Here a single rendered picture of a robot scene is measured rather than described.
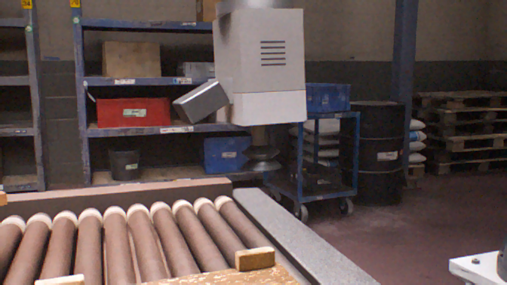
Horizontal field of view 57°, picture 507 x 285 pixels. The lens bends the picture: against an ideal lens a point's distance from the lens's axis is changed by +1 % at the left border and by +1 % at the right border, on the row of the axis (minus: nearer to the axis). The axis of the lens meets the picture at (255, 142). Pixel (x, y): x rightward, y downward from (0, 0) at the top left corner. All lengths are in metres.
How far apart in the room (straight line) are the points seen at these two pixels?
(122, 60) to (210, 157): 1.23
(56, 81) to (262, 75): 4.69
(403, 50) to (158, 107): 2.36
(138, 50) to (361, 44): 2.71
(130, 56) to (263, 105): 4.07
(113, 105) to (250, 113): 4.01
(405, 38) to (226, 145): 1.99
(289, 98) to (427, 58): 5.97
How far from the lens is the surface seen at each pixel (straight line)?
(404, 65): 4.74
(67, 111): 5.08
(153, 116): 4.44
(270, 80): 0.43
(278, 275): 0.70
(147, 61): 4.50
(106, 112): 4.41
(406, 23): 4.75
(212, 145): 4.62
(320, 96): 3.57
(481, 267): 0.79
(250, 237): 0.89
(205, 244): 0.85
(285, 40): 0.43
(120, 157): 4.51
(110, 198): 1.11
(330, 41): 5.66
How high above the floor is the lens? 1.24
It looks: 10 degrees down
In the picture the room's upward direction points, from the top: straight up
